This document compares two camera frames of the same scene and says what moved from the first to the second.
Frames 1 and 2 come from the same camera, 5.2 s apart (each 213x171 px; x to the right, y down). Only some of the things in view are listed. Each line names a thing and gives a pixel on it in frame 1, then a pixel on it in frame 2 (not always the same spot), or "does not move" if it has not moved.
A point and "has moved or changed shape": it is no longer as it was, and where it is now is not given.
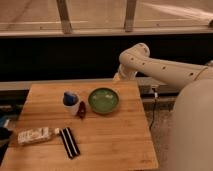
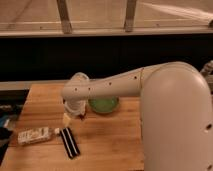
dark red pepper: x=82 y=109 has moved or changed shape
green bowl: x=103 y=100 does not move
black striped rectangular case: x=70 y=143 does not move
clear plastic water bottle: x=36 y=135 does not move
